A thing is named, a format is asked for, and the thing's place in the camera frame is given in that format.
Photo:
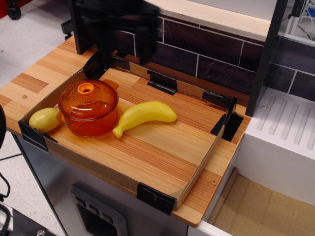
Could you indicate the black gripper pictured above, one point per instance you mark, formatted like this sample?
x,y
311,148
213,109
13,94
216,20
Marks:
x,y
102,17

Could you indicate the orange transparent pot lid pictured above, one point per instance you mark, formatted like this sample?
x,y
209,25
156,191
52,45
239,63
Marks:
x,y
88,100

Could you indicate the orange transparent pot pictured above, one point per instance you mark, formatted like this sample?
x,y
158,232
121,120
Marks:
x,y
92,128

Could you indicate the yellow plastic banana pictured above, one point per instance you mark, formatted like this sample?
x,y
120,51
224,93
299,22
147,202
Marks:
x,y
142,113

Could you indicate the cardboard fence with black tape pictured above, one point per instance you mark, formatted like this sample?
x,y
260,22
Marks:
x,y
175,167

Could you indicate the black caster wheel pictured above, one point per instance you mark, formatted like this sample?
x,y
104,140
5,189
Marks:
x,y
13,10

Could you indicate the yellow plastic potato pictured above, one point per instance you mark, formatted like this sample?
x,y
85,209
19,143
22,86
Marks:
x,y
44,120

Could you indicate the white toy sink drainboard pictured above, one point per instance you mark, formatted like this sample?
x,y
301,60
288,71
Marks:
x,y
278,146

